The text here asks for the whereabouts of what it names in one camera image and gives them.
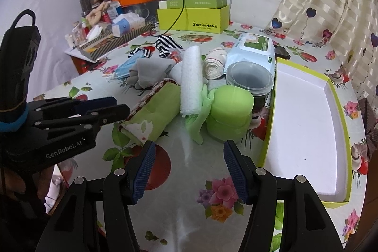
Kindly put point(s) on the brown checked cloth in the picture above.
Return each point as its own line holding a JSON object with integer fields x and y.
{"x": 370, "y": 124}

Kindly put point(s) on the black white striped sock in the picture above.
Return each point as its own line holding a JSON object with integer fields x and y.
{"x": 166, "y": 45}

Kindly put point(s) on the small striped sock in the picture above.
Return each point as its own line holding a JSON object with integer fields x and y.
{"x": 140, "y": 53}

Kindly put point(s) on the green towel with patterned trim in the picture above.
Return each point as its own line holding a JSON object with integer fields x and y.
{"x": 153, "y": 113}

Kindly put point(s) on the striped tray of toiletries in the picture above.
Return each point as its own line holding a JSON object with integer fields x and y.
{"x": 94, "y": 50}

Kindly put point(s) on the black smartphone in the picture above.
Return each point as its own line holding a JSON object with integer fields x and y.
{"x": 281, "y": 52}

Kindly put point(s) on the white tray green rim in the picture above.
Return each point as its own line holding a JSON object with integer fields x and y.
{"x": 307, "y": 133}

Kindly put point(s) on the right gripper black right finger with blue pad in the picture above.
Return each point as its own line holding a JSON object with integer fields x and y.
{"x": 306, "y": 223}

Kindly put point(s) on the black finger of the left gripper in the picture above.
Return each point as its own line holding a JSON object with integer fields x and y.
{"x": 77, "y": 123}
{"x": 65, "y": 107}

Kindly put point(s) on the clear lidded plastic tub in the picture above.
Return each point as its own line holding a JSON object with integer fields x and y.
{"x": 253, "y": 78}

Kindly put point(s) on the lime green cardboard box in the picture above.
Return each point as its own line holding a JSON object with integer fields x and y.
{"x": 205, "y": 20}

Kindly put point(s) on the rolled beige bandage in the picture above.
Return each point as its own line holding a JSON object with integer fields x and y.
{"x": 214, "y": 64}

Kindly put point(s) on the grey white socks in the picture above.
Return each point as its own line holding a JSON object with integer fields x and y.
{"x": 147, "y": 72}

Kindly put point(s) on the green round plastic container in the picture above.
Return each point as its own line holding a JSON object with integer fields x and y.
{"x": 231, "y": 113}

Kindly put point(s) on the white towel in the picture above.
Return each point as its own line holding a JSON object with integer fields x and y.
{"x": 191, "y": 82}

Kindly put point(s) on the wet wipes pack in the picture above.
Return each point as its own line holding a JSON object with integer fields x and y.
{"x": 253, "y": 48}

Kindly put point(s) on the cream curtain with hearts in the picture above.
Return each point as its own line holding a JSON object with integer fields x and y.
{"x": 349, "y": 26}

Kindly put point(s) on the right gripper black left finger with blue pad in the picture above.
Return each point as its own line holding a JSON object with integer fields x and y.
{"x": 93, "y": 214}

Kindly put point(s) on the green flat carton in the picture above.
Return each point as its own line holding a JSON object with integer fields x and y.
{"x": 213, "y": 4}

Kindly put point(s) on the blue face mask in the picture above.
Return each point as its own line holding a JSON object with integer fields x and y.
{"x": 123, "y": 71}

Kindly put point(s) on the light green cloth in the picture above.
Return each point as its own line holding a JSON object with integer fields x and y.
{"x": 194, "y": 123}

